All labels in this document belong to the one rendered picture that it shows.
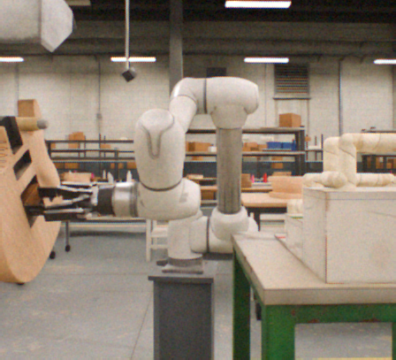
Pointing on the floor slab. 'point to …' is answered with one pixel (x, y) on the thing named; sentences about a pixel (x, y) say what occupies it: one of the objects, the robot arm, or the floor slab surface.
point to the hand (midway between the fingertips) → (34, 200)
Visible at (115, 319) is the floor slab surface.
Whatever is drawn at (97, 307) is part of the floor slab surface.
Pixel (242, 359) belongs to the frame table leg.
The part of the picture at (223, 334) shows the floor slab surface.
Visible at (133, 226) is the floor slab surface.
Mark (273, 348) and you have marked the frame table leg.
